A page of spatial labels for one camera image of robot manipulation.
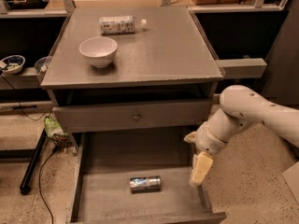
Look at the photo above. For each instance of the round brass drawer knob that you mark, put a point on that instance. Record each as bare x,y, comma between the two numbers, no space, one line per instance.
136,117

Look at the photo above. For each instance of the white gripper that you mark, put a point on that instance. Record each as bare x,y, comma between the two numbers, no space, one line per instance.
207,141

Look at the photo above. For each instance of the closed grey top drawer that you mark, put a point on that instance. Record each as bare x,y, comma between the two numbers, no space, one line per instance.
110,117

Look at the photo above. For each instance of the silver blue redbull can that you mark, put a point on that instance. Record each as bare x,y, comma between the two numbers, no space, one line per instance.
145,183

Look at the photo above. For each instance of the grey wooden drawer cabinet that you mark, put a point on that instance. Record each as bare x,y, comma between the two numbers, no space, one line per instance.
168,61

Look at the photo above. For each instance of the clear plastic water bottle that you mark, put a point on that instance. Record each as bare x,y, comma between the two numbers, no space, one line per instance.
115,25

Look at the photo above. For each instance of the black metal floor bar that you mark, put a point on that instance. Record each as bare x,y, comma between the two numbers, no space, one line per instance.
25,184

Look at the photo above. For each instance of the green snack bag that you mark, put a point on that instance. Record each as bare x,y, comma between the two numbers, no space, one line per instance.
53,129

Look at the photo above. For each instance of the small clear glass bowl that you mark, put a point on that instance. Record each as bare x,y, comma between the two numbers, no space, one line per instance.
42,64

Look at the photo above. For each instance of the open grey middle drawer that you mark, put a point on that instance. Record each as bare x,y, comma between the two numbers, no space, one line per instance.
108,160

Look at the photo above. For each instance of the grey background shelf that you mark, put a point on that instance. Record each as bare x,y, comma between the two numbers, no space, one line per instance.
25,79

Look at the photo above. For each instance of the white ceramic bowl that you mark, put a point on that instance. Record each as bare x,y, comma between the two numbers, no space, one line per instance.
99,51

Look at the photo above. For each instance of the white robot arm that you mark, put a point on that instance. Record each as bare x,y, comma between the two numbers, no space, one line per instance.
240,106

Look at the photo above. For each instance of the blue patterned bowl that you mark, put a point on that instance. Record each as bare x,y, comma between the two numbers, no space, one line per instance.
12,64

